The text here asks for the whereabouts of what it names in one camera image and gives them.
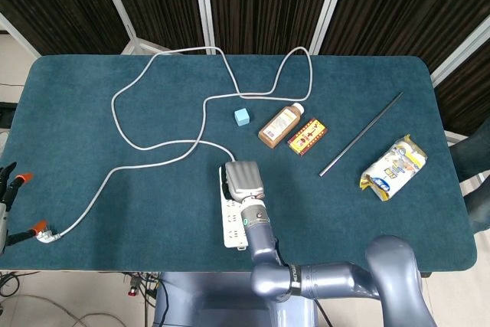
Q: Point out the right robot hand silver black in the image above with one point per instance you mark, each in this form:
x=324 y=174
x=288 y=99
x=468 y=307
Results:
x=245 y=181

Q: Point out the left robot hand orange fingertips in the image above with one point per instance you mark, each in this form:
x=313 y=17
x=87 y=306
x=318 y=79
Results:
x=23 y=178

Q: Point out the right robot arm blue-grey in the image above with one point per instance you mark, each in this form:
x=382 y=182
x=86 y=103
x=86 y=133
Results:
x=333 y=281

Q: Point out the white power strip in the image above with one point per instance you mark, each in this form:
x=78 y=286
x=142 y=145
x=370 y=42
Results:
x=231 y=223

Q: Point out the brown bottle white cap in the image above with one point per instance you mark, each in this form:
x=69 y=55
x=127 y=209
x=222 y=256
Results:
x=277 y=128

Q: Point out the light blue cube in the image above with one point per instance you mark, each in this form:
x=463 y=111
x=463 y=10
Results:
x=242 y=117

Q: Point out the black box on floor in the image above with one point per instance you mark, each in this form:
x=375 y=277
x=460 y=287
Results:
x=5 y=114

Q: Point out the red yellow printed box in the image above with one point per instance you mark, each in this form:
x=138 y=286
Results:
x=308 y=136

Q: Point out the teal table mat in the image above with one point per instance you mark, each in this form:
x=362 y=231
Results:
x=153 y=208

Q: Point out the blue-grey robot torso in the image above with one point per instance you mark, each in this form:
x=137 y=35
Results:
x=206 y=296

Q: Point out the dark metal rod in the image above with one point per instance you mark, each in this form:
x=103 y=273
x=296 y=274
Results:
x=361 y=134

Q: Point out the white yellow blue snack bag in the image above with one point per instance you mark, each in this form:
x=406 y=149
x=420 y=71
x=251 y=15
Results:
x=394 y=168

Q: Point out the red button device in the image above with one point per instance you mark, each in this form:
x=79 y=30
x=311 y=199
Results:
x=132 y=289

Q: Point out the black desk control panel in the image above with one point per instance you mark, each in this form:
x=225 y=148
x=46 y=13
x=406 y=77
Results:
x=426 y=275

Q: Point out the dark grey rounded object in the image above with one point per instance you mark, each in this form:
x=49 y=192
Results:
x=476 y=147

